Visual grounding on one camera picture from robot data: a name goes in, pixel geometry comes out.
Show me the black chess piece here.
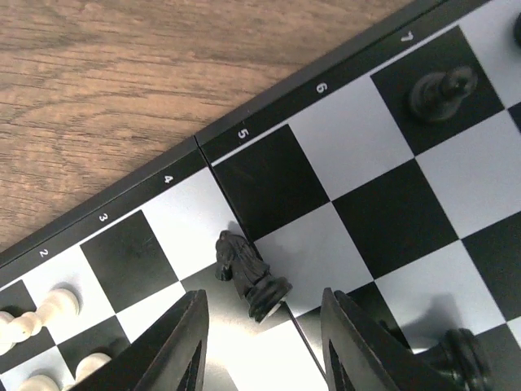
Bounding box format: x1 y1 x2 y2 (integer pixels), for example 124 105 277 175
512 14 521 47

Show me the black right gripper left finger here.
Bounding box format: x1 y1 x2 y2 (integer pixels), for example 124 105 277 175
77 289 208 391

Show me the black chess pawn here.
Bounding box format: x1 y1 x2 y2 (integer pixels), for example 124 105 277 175
407 66 478 123

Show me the black white chess board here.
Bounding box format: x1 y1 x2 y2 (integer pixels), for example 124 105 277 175
1 1 520 390

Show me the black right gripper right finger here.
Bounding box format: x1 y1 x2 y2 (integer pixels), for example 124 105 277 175
321 288 448 390

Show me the black chess king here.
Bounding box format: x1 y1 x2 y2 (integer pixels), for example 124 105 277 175
417 328 494 391

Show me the black chess knight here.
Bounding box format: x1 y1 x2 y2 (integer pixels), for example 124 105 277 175
215 230 292 323

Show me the white chess piece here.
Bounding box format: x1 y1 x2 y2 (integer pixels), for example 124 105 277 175
1 288 80 355
17 353 112 391

